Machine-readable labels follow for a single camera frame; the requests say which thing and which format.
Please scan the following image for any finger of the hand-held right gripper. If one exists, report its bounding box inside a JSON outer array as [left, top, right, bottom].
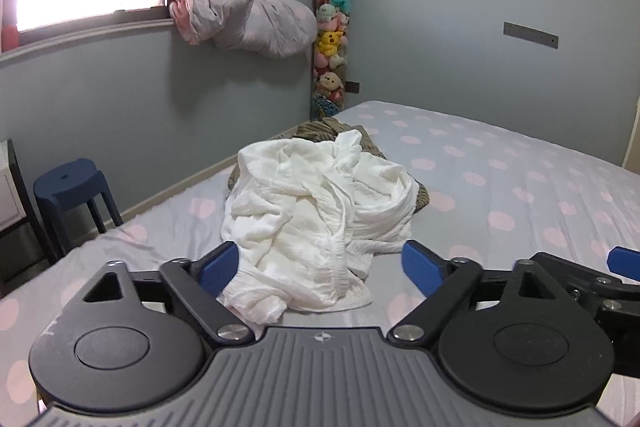
[[532, 252, 640, 325], [606, 246, 640, 282]]

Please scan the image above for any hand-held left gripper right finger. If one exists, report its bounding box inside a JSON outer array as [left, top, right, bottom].
[[386, 239, 568, 349]]

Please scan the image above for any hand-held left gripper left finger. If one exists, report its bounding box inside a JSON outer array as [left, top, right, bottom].
[[81, 240, 254, 344]]

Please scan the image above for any white crinkled garment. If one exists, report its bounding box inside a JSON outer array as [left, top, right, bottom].
[[220, 129, 418, 325]]

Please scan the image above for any bed with pink-dotted sheet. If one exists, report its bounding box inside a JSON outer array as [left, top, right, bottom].
[[0, 99, 640, 427]]

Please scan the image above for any cream door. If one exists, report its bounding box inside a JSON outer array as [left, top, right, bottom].
[[621, 94, 640, 172]]

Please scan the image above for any brown striped garment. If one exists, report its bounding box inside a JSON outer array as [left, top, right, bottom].
[[227, 117, 431, 212]]

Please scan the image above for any blue plastic stool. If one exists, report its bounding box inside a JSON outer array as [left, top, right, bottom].
[[33, 158, 124, 258]]

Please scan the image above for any black framed cabinet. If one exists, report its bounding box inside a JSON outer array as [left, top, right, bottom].
[[0, 138, 56, 298]]

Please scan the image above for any clear tube of plush toys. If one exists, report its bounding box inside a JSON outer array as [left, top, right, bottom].
[[310, 0, 353, 120]]

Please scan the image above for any grey bedding bundle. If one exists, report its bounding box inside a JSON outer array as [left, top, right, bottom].
[[169, 0, 318, 60]]

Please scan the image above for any pink cloth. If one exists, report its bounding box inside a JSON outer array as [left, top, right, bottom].
[[0, 24, 21, 54]]

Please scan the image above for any grey wall plate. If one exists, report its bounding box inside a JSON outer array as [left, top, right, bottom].
[[503, 22, 560, 50]]

